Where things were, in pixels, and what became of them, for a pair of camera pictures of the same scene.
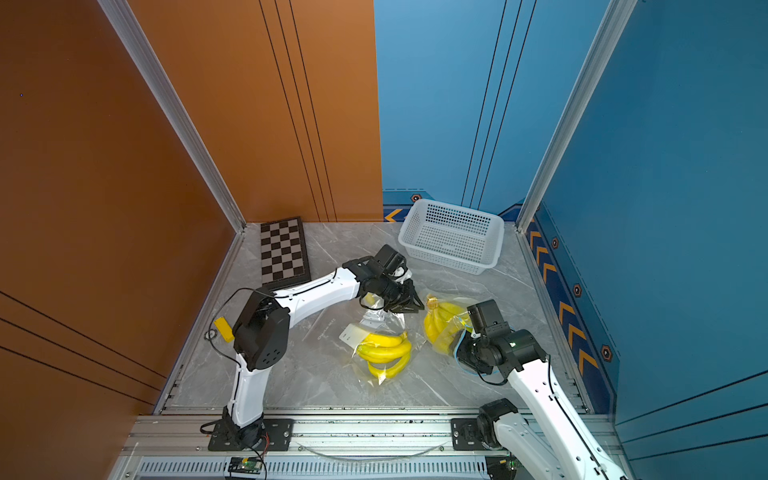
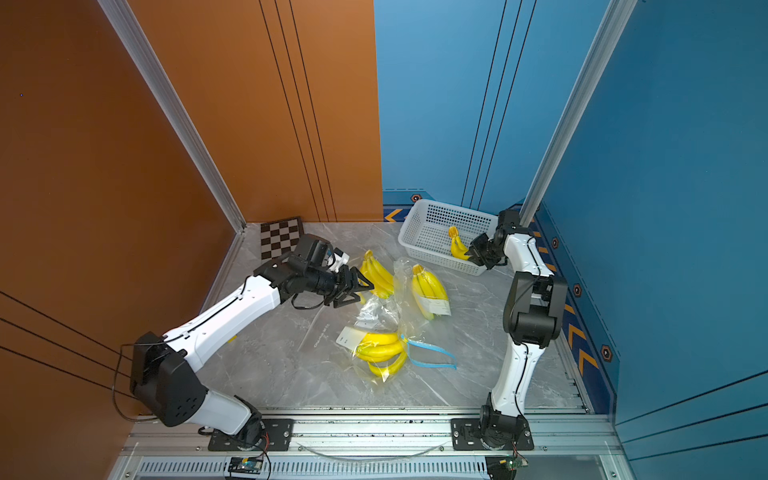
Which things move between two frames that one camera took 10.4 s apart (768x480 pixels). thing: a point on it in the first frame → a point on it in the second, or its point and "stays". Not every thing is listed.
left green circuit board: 250,465 stays
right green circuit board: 502,467 stays
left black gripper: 403,305 → 348,286
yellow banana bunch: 444,322 → 458,248
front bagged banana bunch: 387,355 stays
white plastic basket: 467,239 stays
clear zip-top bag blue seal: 443,324 → 382,349
